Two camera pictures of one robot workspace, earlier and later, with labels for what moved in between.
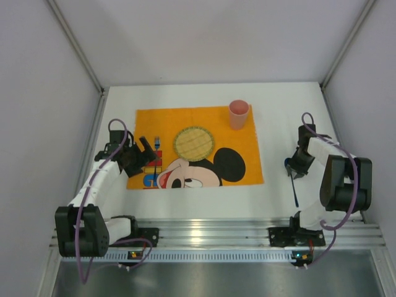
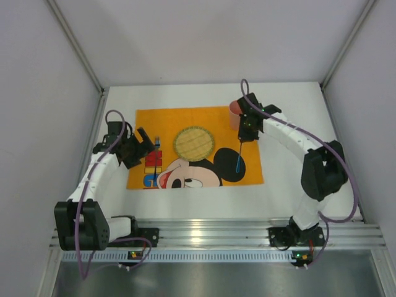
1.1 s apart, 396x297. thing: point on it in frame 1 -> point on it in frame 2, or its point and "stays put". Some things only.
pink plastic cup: [238, 112] stays put
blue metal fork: [156, 145] stays put
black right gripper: [297, 166] -> [246, 133]
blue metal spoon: [294, 189] -> [239, 160]
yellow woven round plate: [193, 143] stays put
